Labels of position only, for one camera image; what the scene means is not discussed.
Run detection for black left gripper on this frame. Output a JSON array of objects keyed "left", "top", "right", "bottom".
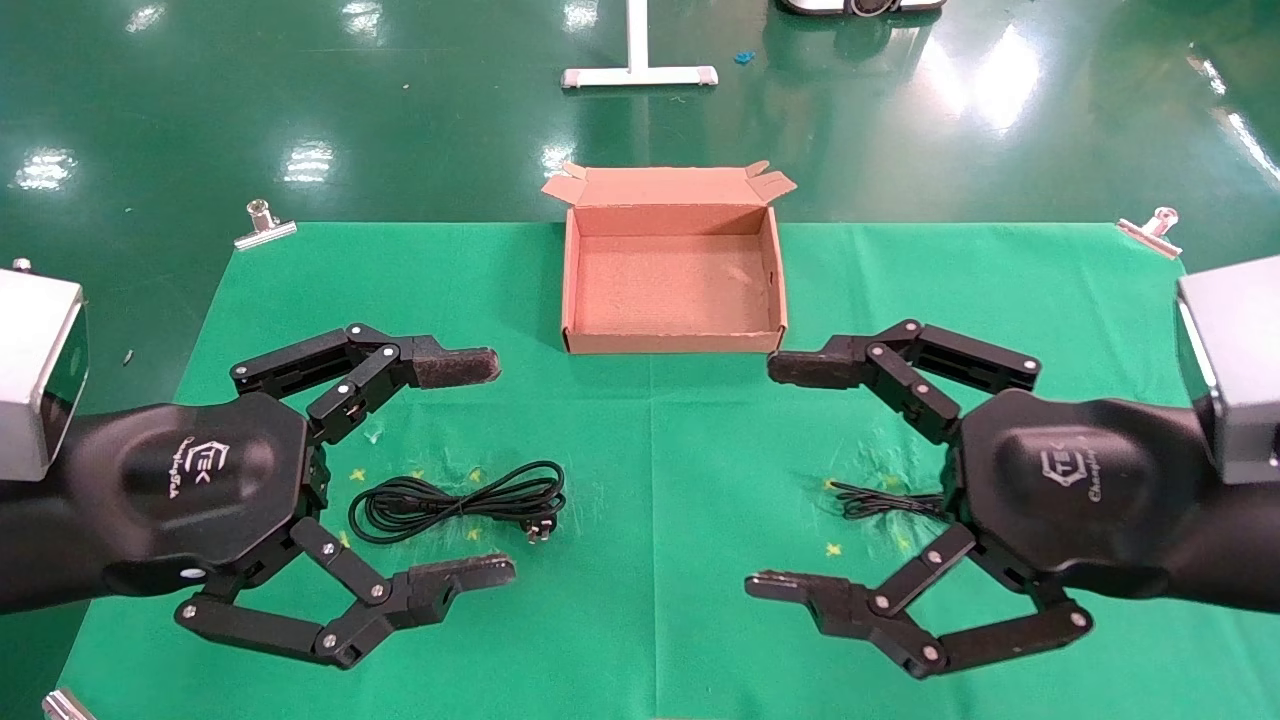
[{"left": 0, "top": 323, "right": 518, "bottom": 669}]

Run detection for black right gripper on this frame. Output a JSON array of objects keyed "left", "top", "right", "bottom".
[{"left": 745, "top": 320, "right": 1280, "bottom": 681}]

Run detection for black adapter with thin cord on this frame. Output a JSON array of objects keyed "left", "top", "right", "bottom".
[{"left": 825, "top": 479, "right": 951, "bottom": 522}]

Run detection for black data cable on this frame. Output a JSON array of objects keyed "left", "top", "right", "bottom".
[{"left": 348, "top": 461, "right": 567, "bottom": 546}]

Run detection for black white robot base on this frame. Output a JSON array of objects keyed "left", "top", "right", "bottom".
[{"left": 778, "top": 0, "right": 946, "bottom": 19}]

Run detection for open brown cardboard box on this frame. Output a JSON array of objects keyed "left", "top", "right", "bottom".
[{"left": 541, "top": 160, "right": 798, "bottom": 355}]

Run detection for green table cloth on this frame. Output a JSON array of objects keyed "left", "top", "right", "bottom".
[{"left": 55, "top": 222, "right": 1280, "bottom": 720}]

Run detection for white metal stand base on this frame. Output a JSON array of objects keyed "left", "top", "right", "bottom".
[{"left": 560, "top": 0, "right": 720, "bottom": 90}]

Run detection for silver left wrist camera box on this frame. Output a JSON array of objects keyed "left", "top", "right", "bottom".
[{"left": 0, "top": 260, "right": 89, "bottom": 483}]

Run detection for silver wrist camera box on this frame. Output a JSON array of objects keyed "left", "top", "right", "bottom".
[
  {"left": 0, "top": 260, "right": 89, "bottom": 483},
  {"left": 1175, "top": 255, "right": 1280, "bottom": 488}
]

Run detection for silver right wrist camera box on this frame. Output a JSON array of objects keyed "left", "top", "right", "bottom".
[{"left": 1175, "top": 255, "right": 1280, "bottom": 488}]

